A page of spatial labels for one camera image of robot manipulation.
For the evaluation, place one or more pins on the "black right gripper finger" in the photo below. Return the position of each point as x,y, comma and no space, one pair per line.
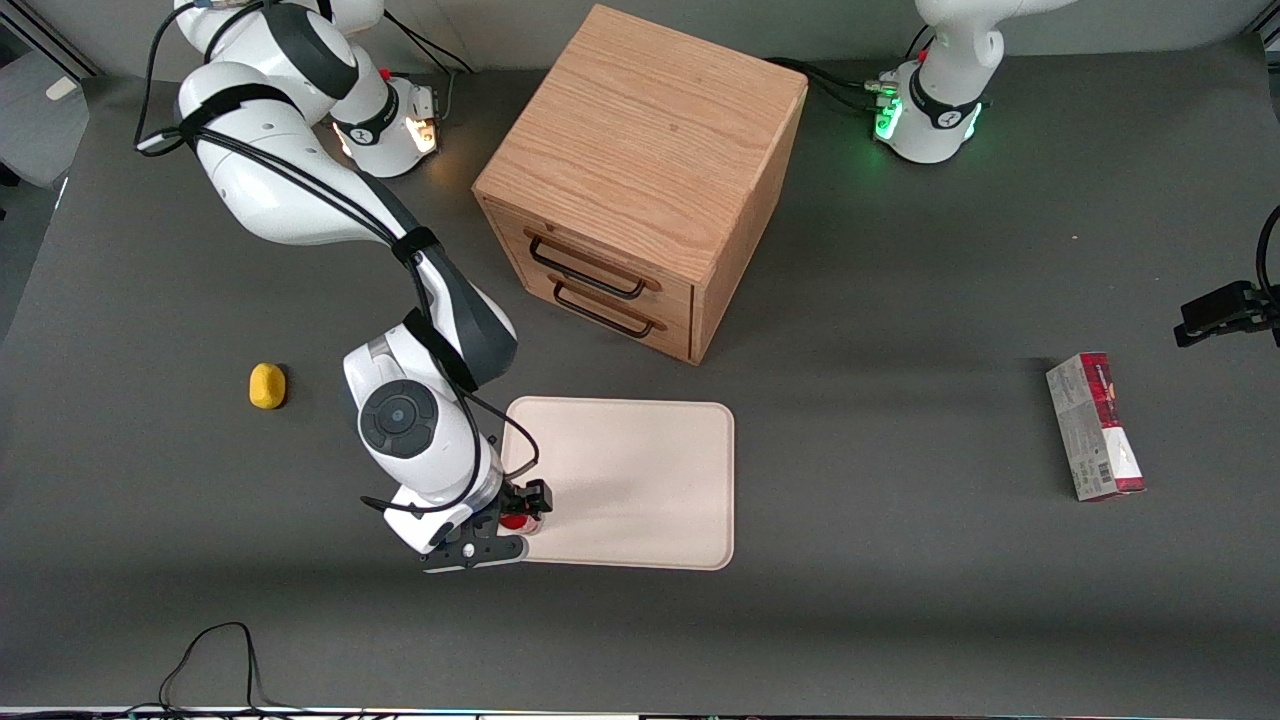
503,503
535,496

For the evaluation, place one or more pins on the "red coke bottle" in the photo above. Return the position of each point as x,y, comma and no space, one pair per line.
520,522

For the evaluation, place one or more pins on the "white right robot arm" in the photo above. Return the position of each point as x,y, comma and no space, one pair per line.
300,190

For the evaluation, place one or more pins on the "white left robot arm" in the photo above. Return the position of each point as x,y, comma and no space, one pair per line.
938,128

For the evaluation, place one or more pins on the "beige plastic tray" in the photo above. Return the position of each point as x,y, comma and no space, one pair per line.
640,480

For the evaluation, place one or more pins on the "yellow lemon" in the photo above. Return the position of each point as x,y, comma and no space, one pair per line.
267,386

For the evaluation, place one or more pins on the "oak wooden drawer cabinet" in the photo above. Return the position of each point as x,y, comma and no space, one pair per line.
640,140

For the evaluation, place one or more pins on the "grey padded chair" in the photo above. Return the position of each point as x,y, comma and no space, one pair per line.
35,120

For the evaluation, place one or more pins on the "red grey carton box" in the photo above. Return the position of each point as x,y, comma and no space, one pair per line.
1095,430

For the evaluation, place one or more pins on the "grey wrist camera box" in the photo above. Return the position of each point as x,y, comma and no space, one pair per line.
475,552

